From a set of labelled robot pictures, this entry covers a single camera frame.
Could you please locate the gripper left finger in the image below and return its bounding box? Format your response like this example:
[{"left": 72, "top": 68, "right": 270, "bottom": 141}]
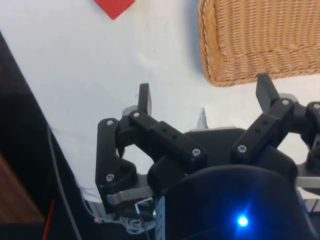
[{"left": 94, "top": 83, "right": 208, "bottom": 216}]

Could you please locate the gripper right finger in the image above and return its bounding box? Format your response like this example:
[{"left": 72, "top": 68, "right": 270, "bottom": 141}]
[{"left": 230, "top": 72, "right": 320, "bottom": 173}]

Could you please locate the wicker basket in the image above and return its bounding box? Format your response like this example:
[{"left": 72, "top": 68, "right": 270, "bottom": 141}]
[{"left": 198, "top": 0, "right": 320, "bottom": 88}]

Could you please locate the red block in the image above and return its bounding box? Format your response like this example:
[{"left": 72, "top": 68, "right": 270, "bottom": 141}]
[{"left": 94, "top": 0, "right": 136, "bottom": 21}]

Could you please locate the black cable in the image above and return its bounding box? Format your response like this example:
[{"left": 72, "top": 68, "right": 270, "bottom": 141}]
[{"left": 47, "top": 126, "right": 82, "bottom": 240}]

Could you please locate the red cable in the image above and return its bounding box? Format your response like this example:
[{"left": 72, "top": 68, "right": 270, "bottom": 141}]
[{"left": 41, "top": 199, "right": 56, "bottom": 240}]

